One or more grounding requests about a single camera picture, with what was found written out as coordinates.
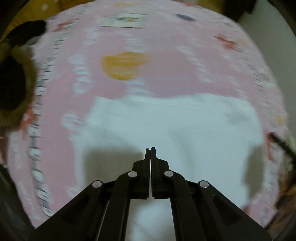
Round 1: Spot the white zip hoodie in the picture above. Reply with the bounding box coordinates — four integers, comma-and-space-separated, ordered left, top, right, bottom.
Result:
74, 93, 265, 241

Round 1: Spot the person right hand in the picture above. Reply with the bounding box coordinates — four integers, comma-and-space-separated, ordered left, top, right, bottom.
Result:
278, 169, 295, 204

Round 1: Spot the black fur-trimmed coat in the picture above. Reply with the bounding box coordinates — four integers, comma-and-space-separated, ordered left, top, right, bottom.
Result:
1, 20, 47, 130

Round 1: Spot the pink patterned bed blanket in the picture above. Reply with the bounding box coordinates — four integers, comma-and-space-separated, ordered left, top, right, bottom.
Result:
8, 1, 287, 227

